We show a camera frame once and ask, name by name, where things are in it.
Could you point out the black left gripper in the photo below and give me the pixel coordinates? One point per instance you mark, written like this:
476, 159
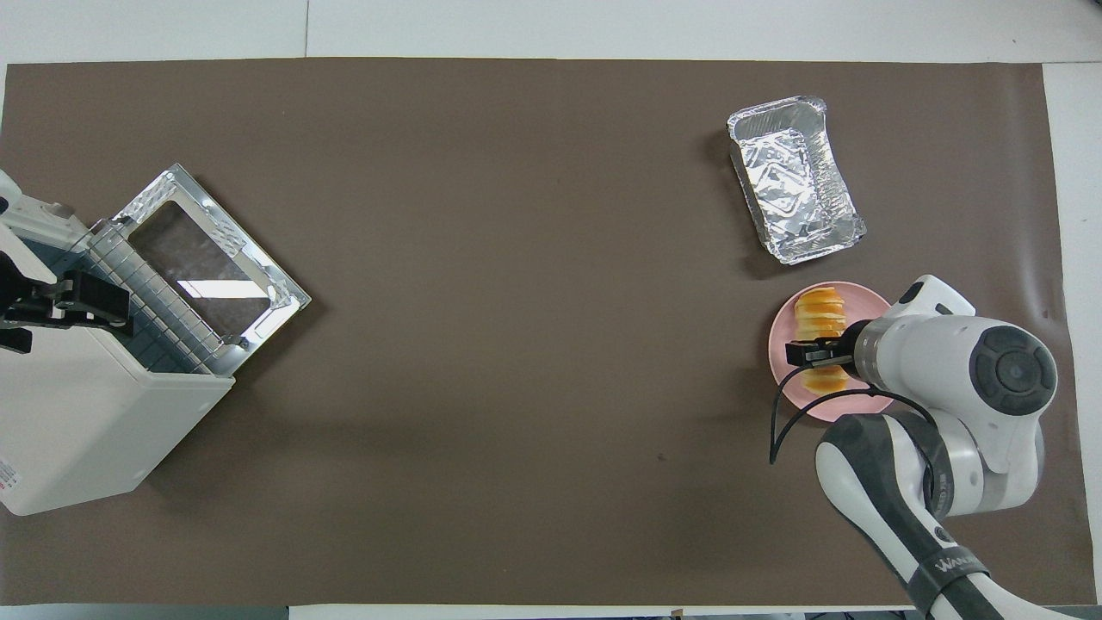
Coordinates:
26, 297

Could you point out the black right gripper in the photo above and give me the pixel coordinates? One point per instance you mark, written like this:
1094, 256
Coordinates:
852, 349

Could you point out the golden sliced bread loaf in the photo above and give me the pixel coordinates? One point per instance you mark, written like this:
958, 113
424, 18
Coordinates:
820, 314

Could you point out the aluminium foil tray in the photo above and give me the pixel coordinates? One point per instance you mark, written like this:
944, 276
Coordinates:
796, 185

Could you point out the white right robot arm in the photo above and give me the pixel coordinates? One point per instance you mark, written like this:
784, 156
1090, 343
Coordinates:
947, 370

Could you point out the white toaster oven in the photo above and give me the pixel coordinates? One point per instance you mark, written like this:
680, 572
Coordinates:
86, 430

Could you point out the glass oven door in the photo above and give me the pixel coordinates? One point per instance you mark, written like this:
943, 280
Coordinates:
258, 275

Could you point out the pink round plate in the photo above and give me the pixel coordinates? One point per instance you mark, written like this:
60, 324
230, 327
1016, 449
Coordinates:
788, 362

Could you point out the brown table mat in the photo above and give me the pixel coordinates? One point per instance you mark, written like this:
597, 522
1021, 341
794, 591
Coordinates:
516, 344

